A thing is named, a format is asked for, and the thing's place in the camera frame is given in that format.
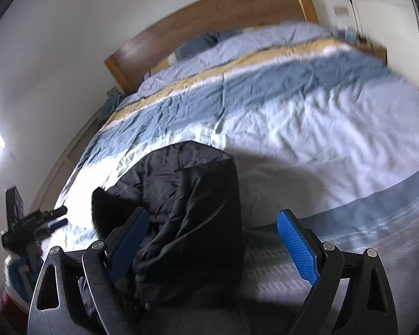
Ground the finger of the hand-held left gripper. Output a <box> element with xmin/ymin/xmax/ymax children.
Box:
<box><xmin>38</xmin><ymin>218</ymin><xmax>68</xmax><ymax>233</ymax></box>
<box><xmin>38</xmin><ymin>207</ymin><xmax>68</xmax><ymax>221</ymax></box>

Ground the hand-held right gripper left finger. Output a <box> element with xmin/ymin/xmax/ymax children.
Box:
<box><xmin>28</xmin><ymin>207</ymin><xmax>151</xmax><ymax>335</ymax></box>

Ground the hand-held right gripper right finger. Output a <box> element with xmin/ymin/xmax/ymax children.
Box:
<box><xmin>277</xmin><ymin>209</ymin><xmax>399</xmax><ymax>335</ymax></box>

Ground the black puffer coat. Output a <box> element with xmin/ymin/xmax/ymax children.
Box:
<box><xmin>78</xmin><ymin>140</ymin><xmax>245</xmax><ymax>335</ymax></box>

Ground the crumpled blue blanket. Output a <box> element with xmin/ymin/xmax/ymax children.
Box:
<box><xmin>98</xmin><ymin>92</ymin><xmax>127</xmax><ymax>125</ymax></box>

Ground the bed with striped duvet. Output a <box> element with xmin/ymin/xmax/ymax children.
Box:
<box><xmin>54</xmin><ymin>21</ymin><xmax>419</xmax><ymax>335</ymax></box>

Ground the striped pillow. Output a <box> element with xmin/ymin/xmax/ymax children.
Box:
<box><xmin>145</xmin><ymin>31</ymin><xmax>220</xmax><ymax>77</ymax></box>

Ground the wooden nightstand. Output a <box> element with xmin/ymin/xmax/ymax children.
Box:
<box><xmin>356</xmin><ymin>37</ymin><xmax>388</xmax><ymax>65</ymax></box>

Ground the wooden headboard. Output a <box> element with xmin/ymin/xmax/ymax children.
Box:
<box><xmin>104</xmin><ymin>0</ymin><xmax>318</xmax><ymax>93</ymax></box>

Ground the white wardrobe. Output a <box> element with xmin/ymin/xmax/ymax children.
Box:
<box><xmin>339</xmin><ymin>0</ymin><xmax>419</xmax><ymax>95</ymax></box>

